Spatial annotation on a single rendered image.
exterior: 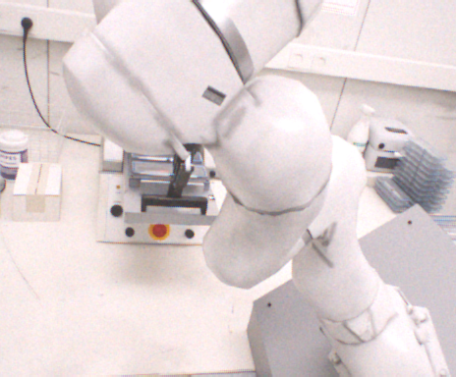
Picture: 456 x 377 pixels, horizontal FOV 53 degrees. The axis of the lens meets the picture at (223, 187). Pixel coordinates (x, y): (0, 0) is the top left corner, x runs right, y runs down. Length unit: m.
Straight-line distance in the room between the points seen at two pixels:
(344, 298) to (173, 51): 0.47
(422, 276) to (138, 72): 0.70
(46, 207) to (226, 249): 0.86
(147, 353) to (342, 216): 0.57
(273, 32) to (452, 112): 2.12
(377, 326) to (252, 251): 0.26
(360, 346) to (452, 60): 1.76
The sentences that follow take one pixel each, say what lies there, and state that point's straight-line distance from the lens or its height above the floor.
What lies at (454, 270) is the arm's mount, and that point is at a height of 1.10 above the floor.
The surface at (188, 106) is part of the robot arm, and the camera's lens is 0.34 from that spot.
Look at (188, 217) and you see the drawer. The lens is 1.06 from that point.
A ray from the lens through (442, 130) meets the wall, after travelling 2.46.
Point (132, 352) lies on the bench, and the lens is 1.04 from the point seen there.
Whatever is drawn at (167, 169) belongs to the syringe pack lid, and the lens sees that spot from 1.17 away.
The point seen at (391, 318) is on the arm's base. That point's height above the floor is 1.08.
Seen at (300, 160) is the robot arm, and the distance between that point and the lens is 0.36.
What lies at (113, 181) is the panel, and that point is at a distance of 1.29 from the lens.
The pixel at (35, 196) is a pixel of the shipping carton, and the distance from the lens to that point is 1.35.
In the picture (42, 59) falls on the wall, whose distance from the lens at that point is 1.88.
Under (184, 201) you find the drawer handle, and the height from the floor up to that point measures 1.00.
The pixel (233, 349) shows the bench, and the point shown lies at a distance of 1.08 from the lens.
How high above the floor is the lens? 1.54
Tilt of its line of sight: 28 degrees down
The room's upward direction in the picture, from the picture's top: 11 degrees clockwise
